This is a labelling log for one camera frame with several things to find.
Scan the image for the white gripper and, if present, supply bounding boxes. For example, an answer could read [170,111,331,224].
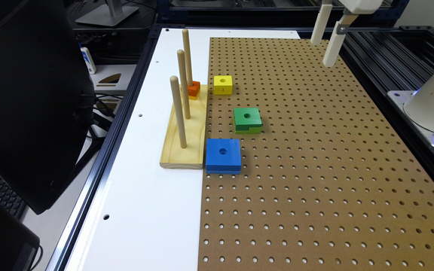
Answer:
[310,0,383,67]

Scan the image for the yellow wooden block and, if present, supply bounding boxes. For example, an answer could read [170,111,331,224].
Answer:
[213,75,233,95]

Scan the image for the green wooden block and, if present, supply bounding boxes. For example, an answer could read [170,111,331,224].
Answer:
[234,108,262,134]

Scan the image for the orange wooden block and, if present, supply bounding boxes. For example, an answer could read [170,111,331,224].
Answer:
[188,81,200,100]

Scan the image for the blue wooden block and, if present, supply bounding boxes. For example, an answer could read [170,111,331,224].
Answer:
[206,139,242,174]

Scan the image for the rear wooden peg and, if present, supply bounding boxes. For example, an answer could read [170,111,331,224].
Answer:
[182,29,193,87]

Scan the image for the wooden peg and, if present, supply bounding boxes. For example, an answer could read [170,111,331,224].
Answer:
[177,50,191,120]
[182,29,193,87]
[170,75,187,148]

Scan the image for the middle wooden peg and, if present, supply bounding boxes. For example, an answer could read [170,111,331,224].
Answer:
[177,50,191,120]

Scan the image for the brown perforated pegboard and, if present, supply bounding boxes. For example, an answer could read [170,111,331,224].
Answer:
[198,38,434,270]

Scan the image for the front wooden peg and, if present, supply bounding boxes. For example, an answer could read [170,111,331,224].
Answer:
[170,75,187,148]

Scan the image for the wooden peg base board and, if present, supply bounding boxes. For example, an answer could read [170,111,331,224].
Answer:
[159,84,209,170]

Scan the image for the silver monitor stand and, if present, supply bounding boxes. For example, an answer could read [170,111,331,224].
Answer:
[75,0,139,27]

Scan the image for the white blue small device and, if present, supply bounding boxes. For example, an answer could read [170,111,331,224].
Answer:
[81,47,96,75]

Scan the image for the black computer monitor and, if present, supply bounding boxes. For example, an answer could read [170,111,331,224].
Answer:
[0,0,94,213]

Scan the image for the black keyboard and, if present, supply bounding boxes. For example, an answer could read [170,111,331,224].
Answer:
[0,176,26,220]

